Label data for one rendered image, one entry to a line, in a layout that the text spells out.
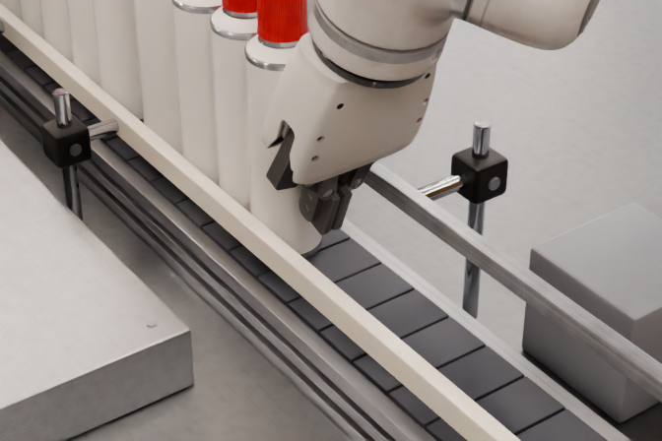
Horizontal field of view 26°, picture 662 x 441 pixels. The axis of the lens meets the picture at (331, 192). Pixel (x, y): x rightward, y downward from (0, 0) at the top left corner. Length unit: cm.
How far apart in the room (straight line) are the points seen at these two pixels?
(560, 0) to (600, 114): 56
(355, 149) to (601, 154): 41
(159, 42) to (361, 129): 25
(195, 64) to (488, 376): 31
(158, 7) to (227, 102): 10
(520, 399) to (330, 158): 19
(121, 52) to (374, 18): 40
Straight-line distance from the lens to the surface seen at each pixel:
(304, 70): 87
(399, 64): 84
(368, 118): 89
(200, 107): 107
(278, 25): 95
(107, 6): 116
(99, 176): 119
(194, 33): 104
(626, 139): 130
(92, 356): 96
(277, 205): 101
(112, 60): 118
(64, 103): 112
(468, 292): 105
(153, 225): 112
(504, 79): 138
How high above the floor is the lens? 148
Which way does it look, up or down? 33 degrees down
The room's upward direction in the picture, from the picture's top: straight up
